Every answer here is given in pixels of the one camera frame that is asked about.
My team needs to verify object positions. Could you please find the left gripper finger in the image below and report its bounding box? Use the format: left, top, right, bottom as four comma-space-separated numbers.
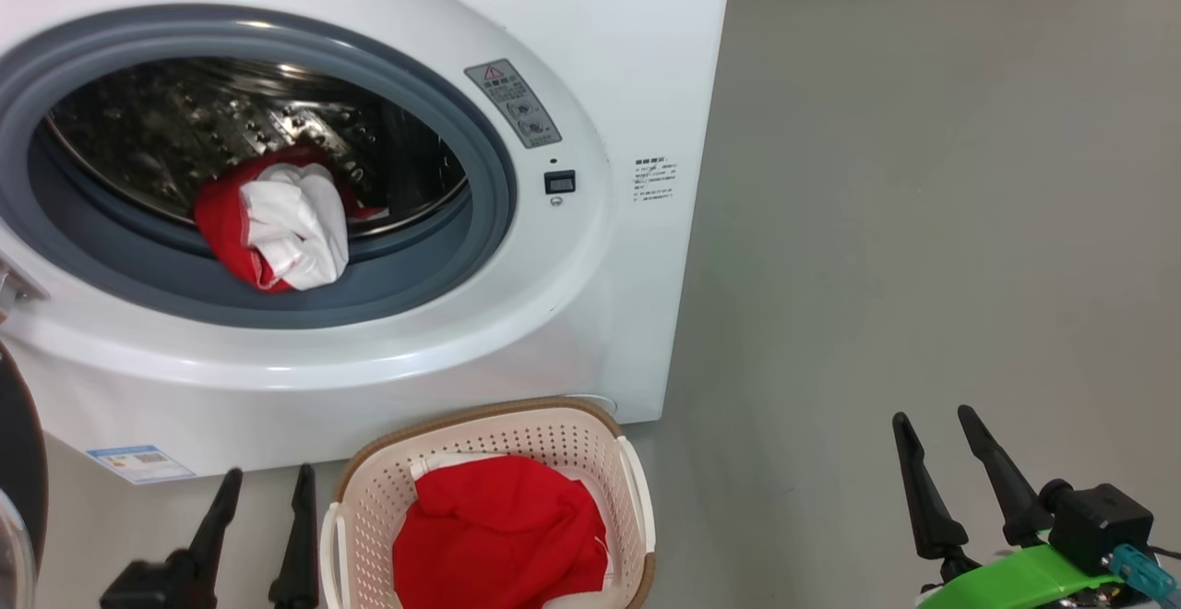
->
187, 468, 244, 584
268, 463, 320, 609

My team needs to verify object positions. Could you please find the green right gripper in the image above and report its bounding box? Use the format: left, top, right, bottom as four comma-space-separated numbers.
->
891, 404, 1154, 609

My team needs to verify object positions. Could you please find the round dark glass washer door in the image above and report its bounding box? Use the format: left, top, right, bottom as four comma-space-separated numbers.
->
0, 341, 50, 609

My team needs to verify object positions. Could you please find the red and white garment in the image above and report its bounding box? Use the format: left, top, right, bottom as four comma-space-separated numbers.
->
193, 149, 389, 294

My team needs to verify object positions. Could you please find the cream perforated laundry basket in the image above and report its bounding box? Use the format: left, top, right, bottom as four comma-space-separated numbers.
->
320, 397, 658, 609

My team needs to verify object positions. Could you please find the white front-load washing machine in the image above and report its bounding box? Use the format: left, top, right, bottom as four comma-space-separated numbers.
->
0, 0, 736, 482

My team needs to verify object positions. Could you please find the blue energy sticker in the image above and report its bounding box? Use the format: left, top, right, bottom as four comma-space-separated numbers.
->
86, 445, 197, 485

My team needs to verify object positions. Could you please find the grey warning label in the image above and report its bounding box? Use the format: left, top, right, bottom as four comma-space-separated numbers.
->
464, 59, 563, 149

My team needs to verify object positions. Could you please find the teal cable connector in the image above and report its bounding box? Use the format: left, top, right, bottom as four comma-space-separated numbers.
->
1110, 544, 1178, 603

